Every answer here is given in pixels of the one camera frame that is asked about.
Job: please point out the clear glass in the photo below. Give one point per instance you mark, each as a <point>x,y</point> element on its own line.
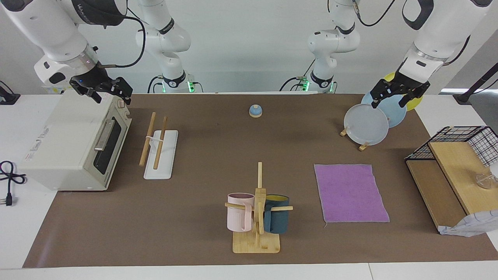
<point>483,181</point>

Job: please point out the grey plate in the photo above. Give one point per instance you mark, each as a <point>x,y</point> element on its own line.
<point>365,124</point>

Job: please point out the pink mug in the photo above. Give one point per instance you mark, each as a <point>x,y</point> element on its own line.
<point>237,216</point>

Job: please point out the black camera stand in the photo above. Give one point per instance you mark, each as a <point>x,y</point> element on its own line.
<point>463,97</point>
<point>7,99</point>

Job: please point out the light blue plate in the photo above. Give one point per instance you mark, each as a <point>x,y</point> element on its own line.
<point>395,112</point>

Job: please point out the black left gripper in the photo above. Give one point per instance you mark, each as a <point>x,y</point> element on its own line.
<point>404,83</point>

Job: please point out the brown table mat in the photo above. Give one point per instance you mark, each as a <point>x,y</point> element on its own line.
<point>194,194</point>

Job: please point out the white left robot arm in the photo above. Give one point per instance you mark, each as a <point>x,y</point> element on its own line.
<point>439,31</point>

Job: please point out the beige toaster oven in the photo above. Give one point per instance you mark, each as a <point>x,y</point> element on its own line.
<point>58,140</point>

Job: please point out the yellow plate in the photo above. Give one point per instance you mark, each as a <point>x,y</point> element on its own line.
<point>415,102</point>

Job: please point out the white towel rack wooden bars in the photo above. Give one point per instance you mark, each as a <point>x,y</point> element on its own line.
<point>165,163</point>

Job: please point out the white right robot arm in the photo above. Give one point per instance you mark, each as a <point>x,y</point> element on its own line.
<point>50,31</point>

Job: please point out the dark teal mug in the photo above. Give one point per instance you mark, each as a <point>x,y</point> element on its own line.
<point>278,221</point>

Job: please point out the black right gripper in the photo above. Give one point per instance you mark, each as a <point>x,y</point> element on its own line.
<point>95,79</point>

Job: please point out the wooden plate rack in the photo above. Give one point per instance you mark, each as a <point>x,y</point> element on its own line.
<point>363,147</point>

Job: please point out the wooden shelf box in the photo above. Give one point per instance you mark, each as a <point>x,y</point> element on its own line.
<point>459,171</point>

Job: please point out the wooden mug tree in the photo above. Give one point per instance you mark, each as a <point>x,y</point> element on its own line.
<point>256,245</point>

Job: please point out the purple and grey towel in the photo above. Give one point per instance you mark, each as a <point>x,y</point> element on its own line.
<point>350,194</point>

